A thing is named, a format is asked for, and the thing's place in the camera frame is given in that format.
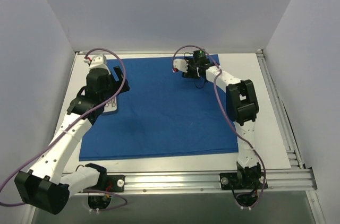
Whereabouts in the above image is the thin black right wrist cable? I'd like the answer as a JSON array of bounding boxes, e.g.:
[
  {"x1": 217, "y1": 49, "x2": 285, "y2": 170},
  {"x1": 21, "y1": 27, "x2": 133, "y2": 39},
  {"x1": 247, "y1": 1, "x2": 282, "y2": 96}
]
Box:
[{"x1": 193, "y1": 76, "x2": 209, "y2": 89}]

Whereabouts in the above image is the aluminium right frame rail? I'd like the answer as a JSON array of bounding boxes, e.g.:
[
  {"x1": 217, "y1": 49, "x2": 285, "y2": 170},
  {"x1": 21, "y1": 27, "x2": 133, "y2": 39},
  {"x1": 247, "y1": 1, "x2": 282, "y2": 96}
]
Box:
[{"x1": 256, "y1": 49, "x2": 305, "y2": 169}]

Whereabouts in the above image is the aluminium front frame rail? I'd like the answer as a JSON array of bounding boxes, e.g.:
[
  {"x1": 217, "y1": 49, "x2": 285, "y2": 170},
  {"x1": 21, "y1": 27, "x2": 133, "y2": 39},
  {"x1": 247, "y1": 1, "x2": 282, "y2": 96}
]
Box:
[{"x1": 28, "y1": 168, "x2": 318, "y2": 197}]

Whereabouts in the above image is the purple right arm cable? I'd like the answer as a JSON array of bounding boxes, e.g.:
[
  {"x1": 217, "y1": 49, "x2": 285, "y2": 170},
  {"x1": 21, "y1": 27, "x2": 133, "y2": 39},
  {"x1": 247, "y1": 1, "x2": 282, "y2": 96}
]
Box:
[{"x1": 173, "y1": 45, "x2": 267, "y2": 209}]

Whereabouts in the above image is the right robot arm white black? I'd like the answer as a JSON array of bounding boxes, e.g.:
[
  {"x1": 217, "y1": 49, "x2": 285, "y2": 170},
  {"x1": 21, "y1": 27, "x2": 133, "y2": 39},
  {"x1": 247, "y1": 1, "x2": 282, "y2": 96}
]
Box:
[{"x1": 173, "y1": 49, "x2": 263, "y2": 188}]

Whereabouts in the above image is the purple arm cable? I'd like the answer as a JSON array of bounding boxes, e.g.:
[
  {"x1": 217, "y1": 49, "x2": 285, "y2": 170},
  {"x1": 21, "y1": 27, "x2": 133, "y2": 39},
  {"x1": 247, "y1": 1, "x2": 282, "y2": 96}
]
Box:
[
  {"x1": 0, "y1": 47, "x2": 126, "y2": 206},
  {"x1": 173, "y1": 45, "x2": 267, "y2": 209}
]

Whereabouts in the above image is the aluminium back frame rail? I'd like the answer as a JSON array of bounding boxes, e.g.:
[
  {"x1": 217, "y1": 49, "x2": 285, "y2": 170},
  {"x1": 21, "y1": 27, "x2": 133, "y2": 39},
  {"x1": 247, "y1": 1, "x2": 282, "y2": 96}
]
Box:
[{"x1": 74, "y1": 49, "x2": 264, "y2": 55}]

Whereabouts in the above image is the aluminium frame rail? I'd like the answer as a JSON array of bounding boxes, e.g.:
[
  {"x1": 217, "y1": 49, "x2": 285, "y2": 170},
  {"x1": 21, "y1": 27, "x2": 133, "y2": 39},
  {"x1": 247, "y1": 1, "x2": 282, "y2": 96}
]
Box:
[
  {"x1": 256, "y1": 49, "x2": 305, "y2": 169},
  {"x1": 74, "y1": 49, "x2": 264, "y2": 55},
  {"x1": 28, "y1": 168, "x2": 318, "y2": 197}
]

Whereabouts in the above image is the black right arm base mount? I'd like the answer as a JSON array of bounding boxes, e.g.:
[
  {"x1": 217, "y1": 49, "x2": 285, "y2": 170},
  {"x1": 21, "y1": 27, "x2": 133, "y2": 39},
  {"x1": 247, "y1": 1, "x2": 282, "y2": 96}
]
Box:
[{"x1": 219, "y1": 173, "x2": 262, "y2": 190}]

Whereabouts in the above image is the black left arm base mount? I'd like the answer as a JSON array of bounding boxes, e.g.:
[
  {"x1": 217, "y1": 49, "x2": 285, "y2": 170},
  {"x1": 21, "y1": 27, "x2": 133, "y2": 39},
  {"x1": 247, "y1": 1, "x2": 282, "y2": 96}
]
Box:
[{"x1": 91, "y1": 174, "x2": 125, "y2": 193}]

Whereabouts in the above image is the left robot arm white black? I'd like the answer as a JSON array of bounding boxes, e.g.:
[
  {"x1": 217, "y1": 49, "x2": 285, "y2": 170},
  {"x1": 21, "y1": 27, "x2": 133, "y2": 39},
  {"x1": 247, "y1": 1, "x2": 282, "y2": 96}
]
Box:
[{"x1": 14, "y1": 65, "x2": 130, "y2": 214}]

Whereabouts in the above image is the blue surgical cloth wrap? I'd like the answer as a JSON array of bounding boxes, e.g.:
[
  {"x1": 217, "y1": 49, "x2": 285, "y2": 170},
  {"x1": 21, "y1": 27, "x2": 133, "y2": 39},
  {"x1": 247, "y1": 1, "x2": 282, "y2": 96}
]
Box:
[{"x1": 79, "y1": 57, "x2": 237, "y2": 161}]

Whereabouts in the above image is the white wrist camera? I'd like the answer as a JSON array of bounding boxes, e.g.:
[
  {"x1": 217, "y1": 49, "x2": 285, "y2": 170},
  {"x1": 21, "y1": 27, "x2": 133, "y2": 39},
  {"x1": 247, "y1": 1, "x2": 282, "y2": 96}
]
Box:
[
  {"x1": 172, "y1": 58, "x2": 189, "y2": 73},
  {"x1": 83, "y1": 54, "x2": 108, "y2": 70}
]

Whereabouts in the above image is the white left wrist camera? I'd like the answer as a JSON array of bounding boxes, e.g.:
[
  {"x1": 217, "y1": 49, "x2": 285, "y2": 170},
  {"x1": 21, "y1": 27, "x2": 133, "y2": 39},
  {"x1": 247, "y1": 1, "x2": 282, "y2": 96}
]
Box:
[{"x1": 83, "y1": 54, "x2": 108, "y2": 70}]

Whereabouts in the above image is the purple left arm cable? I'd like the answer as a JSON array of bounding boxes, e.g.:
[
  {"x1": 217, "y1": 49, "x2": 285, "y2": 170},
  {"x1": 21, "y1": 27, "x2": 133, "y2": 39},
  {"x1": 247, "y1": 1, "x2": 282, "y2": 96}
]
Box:
[{"x1": 0, "y1": 47, "x2": 126, "y2": 206}]

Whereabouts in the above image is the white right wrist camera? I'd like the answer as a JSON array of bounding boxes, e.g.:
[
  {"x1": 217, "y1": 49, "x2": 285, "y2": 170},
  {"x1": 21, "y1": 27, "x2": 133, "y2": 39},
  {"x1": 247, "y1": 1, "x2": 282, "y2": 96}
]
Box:
[{"x1": 172, "y1": 58, "x2": 189, "y2": 73}]

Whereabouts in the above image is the stainless steel tray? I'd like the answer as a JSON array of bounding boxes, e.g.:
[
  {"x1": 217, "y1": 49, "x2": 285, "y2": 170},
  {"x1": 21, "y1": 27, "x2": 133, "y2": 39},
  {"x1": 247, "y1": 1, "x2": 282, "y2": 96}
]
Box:
[{"x1": 103, "y1": 97, "x2": 118, "y2": 115}]

